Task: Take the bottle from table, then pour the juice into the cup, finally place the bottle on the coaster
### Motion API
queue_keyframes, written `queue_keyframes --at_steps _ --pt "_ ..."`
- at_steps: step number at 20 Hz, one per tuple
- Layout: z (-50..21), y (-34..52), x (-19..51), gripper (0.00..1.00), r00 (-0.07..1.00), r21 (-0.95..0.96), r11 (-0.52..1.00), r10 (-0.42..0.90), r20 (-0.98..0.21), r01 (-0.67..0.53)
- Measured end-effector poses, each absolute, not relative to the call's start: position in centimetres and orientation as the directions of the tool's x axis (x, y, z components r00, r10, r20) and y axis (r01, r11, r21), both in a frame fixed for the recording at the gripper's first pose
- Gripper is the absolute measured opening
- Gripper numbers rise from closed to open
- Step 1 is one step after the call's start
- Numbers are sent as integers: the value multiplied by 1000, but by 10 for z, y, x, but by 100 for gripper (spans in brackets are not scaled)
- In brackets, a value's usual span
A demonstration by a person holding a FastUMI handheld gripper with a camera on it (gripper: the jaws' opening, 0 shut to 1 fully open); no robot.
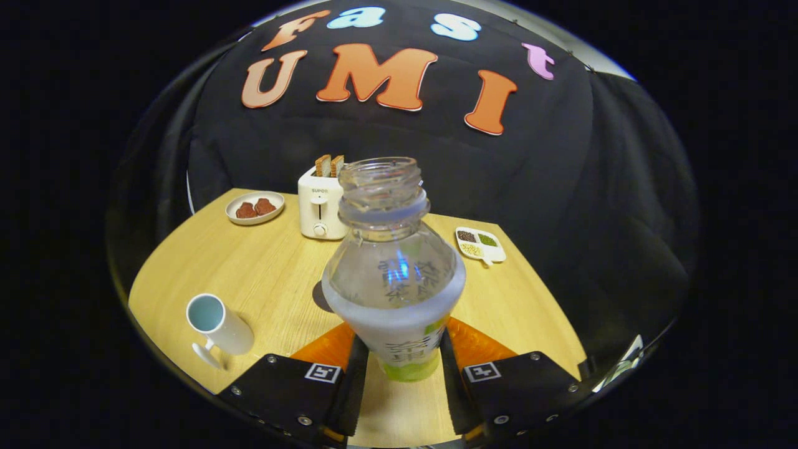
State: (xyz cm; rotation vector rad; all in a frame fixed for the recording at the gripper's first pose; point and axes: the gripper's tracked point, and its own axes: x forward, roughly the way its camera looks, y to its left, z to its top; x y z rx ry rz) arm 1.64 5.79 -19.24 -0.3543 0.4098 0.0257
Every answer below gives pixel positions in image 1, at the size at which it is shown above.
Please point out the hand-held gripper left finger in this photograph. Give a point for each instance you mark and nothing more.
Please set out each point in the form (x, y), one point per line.
(283, 390)

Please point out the white toaster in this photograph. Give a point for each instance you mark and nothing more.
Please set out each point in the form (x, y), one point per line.
(318, 215)

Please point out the round white plate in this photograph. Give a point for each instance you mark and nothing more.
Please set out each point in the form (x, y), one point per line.
(274, 198)

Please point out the clear plastic juice bottle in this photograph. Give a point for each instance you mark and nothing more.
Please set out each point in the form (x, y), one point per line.
(393, 312)

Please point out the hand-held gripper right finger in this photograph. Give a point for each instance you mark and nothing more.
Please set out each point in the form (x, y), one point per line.
(523, 393)

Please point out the dark brown round coaster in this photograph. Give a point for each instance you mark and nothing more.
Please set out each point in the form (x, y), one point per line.
(320, 299)

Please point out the brown cookie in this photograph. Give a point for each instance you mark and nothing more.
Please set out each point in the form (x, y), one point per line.
(265, 206)
(245, 211)

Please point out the white cup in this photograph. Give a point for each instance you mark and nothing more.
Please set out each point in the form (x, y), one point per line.
(230, 330)

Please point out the white divided bean dish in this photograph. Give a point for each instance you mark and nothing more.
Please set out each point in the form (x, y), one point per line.
(492, 252)

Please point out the wooden table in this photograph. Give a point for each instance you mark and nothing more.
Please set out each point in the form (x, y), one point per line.
(262, 274)

